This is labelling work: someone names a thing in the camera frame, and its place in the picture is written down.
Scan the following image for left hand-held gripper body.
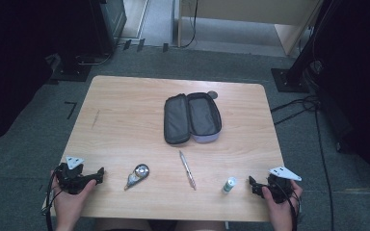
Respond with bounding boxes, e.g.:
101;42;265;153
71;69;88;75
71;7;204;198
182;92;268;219
55;156;93;195

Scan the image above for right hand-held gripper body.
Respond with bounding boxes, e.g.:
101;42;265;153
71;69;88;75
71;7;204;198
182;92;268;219
263;166;303;204

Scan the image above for white green glue stick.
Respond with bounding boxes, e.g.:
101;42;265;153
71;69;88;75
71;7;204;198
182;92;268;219
221;176;238;194

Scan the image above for silver pen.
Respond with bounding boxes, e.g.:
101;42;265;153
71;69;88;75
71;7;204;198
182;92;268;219
178;150;198;192

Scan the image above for grey zip pencil case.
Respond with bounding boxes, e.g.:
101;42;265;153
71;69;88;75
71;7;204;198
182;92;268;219
163;91;223;145

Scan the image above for person's right hand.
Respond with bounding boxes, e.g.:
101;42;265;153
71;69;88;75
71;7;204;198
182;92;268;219
261;180;304;226

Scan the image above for person's left hand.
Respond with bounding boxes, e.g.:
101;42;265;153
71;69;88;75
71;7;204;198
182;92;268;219
50;170;97;225

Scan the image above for black stand with square base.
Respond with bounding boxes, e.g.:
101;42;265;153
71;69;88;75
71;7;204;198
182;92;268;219
46;32;115;83

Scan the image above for black slanted stand with base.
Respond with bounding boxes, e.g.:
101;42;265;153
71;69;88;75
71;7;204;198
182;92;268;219
271;0;329;94

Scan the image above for dark curtain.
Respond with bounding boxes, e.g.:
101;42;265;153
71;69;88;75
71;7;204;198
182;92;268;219
314;0;370;197
0;0;66;150

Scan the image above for black cabinet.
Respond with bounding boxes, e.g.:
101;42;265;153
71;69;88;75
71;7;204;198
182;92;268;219
88;0;128;56

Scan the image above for light wooden desk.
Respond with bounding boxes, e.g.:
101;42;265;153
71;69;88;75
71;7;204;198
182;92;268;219
176;0;324;58

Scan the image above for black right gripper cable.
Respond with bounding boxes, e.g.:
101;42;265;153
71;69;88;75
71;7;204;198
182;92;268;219
277;182;303;231

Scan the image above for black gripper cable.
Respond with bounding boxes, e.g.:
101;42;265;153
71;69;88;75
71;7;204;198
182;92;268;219
41;164;66;231
277;182;303;231

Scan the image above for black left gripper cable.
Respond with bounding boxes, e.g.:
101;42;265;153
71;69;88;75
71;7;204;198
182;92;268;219
41;164;66;231

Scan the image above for black floor cables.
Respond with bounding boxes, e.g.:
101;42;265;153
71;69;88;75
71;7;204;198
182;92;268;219
269;94;336;231

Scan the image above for black hanging cable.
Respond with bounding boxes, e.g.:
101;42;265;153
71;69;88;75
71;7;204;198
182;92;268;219
178;0;199;49

